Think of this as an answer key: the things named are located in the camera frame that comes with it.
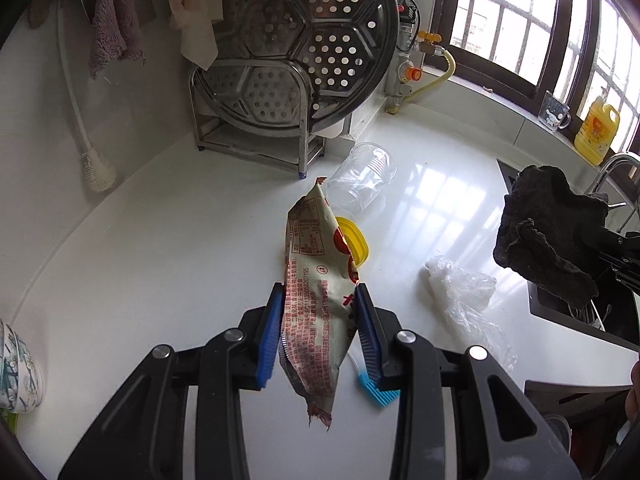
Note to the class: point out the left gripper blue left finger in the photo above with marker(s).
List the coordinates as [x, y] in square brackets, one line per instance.
[139, 434]

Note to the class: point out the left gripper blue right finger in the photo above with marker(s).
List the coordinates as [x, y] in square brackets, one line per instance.
[499, 433]

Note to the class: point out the black cloth rag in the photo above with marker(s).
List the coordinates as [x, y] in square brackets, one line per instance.
[536, 234]

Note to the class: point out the blue silicone basting brush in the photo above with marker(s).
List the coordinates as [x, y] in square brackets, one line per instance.
[380, 398]

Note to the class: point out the clear plastic bag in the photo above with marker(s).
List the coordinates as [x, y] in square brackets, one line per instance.
[461, 297]

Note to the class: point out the red white snack wrapper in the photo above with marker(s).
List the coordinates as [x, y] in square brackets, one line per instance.
[318, 324]

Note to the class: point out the black kitchen sink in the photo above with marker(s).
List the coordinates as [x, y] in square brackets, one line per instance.
[557, 240]

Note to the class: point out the steel sink faucet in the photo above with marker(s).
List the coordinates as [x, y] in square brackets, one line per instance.
[617, 182]

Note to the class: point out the yellow oil bottle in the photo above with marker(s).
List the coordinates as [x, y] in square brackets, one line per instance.
[597, 131]

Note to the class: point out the patterned ceramic bowl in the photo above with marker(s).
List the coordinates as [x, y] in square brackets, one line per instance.
[22, 385]

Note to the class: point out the glass mug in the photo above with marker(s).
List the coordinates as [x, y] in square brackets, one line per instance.
[553, 114]

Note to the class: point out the barred window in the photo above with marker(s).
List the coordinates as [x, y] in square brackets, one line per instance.
[523, 50]

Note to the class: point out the white bottle brush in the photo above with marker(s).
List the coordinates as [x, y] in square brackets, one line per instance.
[98, 173]

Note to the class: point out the clear plastic jar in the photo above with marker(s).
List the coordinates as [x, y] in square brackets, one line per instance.
[360, 179]

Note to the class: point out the gas valve with orange knob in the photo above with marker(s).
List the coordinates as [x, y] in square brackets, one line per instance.
[405, 70]

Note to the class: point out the steel dish rack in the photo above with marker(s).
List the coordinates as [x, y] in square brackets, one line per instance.
[259, 110]

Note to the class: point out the perforated steel steamer tray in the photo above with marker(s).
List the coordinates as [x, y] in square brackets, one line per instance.
[344, 46]

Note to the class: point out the beige hanging cloth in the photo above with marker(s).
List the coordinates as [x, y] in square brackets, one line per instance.
[195, 19]

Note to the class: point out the purple knitted cloth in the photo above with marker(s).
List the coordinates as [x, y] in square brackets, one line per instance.
[116, 34]

